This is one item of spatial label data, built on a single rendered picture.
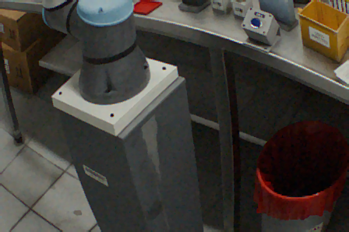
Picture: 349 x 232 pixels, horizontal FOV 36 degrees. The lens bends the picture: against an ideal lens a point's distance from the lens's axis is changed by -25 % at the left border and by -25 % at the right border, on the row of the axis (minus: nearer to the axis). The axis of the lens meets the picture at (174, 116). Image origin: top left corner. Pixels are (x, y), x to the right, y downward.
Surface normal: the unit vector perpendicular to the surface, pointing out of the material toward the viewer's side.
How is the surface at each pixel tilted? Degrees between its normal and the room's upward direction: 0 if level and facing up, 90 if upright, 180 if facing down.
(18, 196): 0
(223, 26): 0
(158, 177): 90
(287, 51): 0
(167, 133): 90
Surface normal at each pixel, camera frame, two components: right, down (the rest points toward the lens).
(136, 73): 0.73, 0.06
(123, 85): 0.40, 0.26
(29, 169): -0.12, -0.77
